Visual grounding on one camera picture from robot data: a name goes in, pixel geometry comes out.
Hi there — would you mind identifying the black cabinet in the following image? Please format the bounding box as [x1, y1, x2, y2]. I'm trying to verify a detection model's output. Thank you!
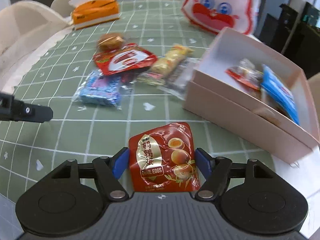
[297, 1, 320, 79]

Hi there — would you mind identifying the blue purple snack packet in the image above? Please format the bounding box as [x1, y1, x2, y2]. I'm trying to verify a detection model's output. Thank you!
[72, 70, 123, 110]

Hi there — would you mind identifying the red and white snack packet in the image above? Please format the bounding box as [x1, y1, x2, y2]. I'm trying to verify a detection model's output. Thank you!
[93, 43, 158, 76]

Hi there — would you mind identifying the green checked tablecloth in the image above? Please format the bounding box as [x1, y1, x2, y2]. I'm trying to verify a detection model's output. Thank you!
[0, 0, 275, 198]

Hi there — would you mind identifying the rabbit face plastic bag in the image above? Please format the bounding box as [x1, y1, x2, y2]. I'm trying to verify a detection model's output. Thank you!
[181, 0, 260, 35]

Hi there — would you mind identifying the black water dispenser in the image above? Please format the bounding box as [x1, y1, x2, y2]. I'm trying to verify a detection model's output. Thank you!
[260, 4, 299, 55]

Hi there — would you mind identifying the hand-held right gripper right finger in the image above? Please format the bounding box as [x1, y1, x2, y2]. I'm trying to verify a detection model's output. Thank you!
[195, 148, 274, 202]

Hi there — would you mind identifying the white paper bag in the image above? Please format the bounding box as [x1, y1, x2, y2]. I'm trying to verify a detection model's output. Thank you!
[271, 147, 320, 233]

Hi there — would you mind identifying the white chair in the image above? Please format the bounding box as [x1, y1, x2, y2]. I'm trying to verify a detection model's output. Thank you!
[0, 1, 72, 93]

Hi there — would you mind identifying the brown bun packet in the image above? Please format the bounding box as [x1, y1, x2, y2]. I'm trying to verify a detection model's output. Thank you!
[97, 32, 125, 52]

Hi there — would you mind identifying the yellow cracker packet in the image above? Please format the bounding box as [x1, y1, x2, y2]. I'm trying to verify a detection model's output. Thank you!
[136, 44, 195, 85]

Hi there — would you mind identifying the pink cardboard box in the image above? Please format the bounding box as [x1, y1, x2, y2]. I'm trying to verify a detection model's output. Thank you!
[182, 27, 319, 164]

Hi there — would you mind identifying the clear bread packet red label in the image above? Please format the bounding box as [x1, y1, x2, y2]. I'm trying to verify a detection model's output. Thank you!
[225, 58, 264, 90]

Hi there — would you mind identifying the orange tissue box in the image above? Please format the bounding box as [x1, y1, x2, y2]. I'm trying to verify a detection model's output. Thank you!
[69, 0, 120, 30]

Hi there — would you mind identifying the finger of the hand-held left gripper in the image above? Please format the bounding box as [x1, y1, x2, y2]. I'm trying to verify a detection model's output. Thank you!
[0, 92, 53, 123]

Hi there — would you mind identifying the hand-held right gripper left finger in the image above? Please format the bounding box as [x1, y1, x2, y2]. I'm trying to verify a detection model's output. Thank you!
[51, 147, 130, 202]

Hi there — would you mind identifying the white scalloped cloth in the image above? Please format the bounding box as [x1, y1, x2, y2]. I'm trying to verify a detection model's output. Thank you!
[5, 25, 74, 98]

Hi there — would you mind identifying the red quail egg packet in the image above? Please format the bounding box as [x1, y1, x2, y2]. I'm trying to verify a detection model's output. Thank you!
[128, 122, 201, 193]

